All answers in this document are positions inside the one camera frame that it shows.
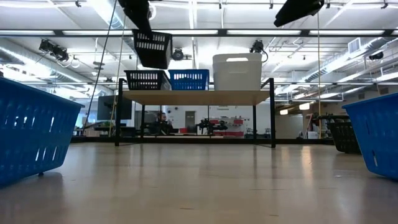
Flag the black slotted plastic basket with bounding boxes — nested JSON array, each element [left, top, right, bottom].
[[123, 70, 172, 91], [131, 29, 174, 70], [326, 121, 362, 155]]

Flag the blue slotted plastic basket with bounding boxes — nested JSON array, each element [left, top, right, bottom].
[[341, 92, 398, 181], [167, 68, 210, 91], [0, 76, 85, 187]]

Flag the white ceiling air vent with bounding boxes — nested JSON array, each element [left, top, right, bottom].
[[348, 37, 362, 54]]

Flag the black computer monitor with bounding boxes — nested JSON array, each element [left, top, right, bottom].
[[97, 95, 133, 121]]

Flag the person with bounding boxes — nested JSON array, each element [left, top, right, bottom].
[[155, 111, 171, 135]]

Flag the red and white storage rack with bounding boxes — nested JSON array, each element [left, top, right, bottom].
[[208, 117, 246, 138]]

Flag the thin hanging cord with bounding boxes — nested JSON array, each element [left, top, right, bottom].
[[316, 12, 321, 139]]

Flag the long black cable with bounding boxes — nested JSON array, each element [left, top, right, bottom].
[[82, 0, 118, 131]]

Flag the black ceiling camera with cable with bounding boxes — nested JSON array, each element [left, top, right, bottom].
[[248, 39, 269, 63]]

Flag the round black ceiling camera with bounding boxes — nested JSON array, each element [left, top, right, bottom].
[[172, 47, 185, 62]]

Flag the black ceiling light rail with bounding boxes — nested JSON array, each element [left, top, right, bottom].
[[0, 28, 398, 39]]

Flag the black ceiling camera rig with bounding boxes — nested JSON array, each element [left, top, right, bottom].
[[38, 39, 70, 62]]

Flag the wooden shelf with black frame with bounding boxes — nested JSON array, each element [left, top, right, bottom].
[[114, 77, 277, 149]]

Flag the black aluminium table frame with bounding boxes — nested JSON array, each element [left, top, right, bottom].
[[70, 136, 335, 146]]

